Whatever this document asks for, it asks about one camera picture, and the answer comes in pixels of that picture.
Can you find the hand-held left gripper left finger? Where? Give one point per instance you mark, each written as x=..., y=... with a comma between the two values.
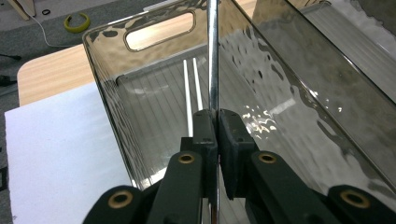
x=207, y=149

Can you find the metal chopstick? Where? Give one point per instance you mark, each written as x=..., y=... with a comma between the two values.
x=213, y=62

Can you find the white chopstick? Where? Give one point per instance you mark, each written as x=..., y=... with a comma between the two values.
x=197, y=84
x=188, y=96

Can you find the yellow tape roll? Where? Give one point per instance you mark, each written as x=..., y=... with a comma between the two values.
x=70, y=27

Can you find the transparent grey plastic bin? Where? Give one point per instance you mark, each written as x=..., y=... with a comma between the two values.
x=358, y=53
x=149, y=102

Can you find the white foam mat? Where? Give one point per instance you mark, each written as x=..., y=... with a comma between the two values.
x=62, y=155

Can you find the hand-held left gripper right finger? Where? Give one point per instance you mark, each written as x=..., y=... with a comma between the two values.
x=236, y=152

